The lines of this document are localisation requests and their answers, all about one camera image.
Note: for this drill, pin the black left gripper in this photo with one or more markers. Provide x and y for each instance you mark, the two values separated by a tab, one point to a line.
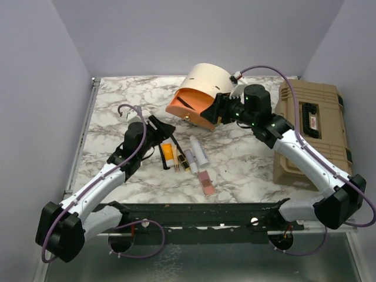
163	131

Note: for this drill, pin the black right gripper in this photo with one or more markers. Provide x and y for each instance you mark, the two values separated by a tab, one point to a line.
212	113

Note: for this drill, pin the cream round drawer organizer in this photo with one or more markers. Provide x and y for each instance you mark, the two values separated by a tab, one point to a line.
207	78

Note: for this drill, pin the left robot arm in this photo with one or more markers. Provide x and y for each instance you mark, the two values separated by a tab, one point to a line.
64	227

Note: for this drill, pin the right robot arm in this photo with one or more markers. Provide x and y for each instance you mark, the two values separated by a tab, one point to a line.
340	192

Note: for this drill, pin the angled black makeup brush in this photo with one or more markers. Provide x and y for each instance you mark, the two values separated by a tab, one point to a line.
177	145

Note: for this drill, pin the orange sunscreen tube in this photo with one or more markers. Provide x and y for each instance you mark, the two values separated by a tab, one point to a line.
168	154

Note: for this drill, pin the gold cream tube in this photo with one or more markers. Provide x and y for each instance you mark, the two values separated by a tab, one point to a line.
175	158

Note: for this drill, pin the white blue tube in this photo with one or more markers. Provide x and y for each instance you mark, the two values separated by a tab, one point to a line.
199	152

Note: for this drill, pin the black gold lipstick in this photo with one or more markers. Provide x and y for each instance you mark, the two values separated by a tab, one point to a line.
183	162

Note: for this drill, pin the lavender white bottle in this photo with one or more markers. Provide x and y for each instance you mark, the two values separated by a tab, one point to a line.
191	161

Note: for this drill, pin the rose gold eyeshadow palette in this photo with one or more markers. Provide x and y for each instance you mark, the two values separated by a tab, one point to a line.
206	183

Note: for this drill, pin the tan plastic tool case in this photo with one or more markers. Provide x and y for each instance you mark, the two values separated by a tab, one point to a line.
322	125

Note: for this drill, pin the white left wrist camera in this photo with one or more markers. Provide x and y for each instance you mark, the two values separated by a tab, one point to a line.
132	116

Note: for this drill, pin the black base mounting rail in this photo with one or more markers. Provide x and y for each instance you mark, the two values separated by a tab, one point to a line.
208	223

